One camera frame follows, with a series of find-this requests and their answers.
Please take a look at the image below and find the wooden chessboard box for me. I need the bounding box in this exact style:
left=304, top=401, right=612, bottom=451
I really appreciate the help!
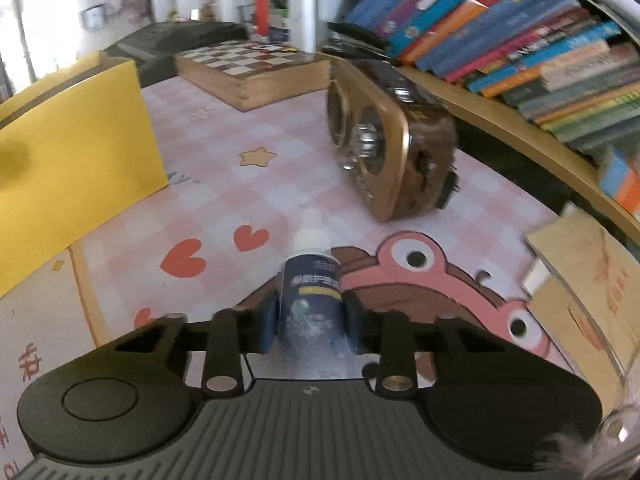
left=174, top=40, right=333, bottom=111

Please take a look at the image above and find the wooden retro radio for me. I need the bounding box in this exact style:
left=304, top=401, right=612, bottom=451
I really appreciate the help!
left=326, top=59, right=460, bottom=223

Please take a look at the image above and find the yellow cardboard box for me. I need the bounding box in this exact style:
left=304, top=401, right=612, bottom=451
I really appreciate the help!
left=0, top=57, right=168, bottom=298

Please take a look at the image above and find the grey tote bag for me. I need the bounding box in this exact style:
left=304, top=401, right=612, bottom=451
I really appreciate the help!
left=81, top=4, right=107, bottom=28

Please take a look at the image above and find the pink checkered cloth desktop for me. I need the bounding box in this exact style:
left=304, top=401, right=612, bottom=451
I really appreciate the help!
left=0, top=72, right=626, bottom=480

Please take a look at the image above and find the black keyboard piano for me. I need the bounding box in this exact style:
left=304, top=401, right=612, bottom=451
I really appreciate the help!
left=102, top=22, right=251, bottom=86

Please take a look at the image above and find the stack of brown paper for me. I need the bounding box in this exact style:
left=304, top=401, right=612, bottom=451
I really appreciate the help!
left=522, top=202, right=640, bottom=381

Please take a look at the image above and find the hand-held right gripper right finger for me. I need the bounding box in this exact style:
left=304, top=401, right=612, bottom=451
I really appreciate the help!
left=345, top=295, right=516, bottom=395

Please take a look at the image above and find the white curved shelf post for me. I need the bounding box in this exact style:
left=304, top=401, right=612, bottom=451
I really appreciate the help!
left=287, top=0, right=363, bottom=56

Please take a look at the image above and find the dark blue labelled bottle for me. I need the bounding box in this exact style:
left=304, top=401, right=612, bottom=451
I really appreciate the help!
left=276, top=210, right=349, bottom=361

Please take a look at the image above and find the row of colourful books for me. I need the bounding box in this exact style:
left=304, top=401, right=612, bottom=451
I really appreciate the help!
left=327, top=0, right=640, bottom=151

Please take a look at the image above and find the orange white medicine box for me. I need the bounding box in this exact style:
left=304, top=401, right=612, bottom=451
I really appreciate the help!
left=597, top=175, right=640, bottom=217
left=602, top=145, right=640, bottom=188

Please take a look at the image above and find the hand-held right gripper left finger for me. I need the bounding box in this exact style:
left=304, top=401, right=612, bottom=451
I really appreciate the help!
left=105, top=295, right=278, bottom=395

